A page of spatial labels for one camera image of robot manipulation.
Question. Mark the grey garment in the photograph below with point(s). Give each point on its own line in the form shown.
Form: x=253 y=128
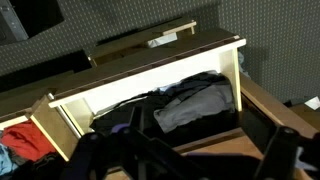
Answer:
x=193 y=106

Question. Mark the black garment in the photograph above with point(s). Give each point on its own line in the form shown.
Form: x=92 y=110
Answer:
x=116 y=118

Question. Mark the small wooden drawer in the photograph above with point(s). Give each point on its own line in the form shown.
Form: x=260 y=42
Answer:
x=53 y=130

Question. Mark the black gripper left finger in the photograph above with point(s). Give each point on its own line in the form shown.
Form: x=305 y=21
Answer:
x=136 y=118

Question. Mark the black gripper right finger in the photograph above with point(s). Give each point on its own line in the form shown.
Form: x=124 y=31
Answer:
x=278 y=156

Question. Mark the large wooden drawer with clothes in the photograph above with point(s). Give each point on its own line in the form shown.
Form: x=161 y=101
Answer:
x=150 y=75

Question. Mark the red cloth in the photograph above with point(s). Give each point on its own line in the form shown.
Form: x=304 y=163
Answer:
x=26 y=140

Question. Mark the low wooden drawer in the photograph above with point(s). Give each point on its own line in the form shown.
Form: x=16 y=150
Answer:
x=133 y=41

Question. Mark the light blue cloth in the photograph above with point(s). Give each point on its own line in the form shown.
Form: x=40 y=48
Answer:
x=6 y=160

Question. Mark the wooden bed frame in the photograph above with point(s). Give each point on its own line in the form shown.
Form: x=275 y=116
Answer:
x=266 y=103

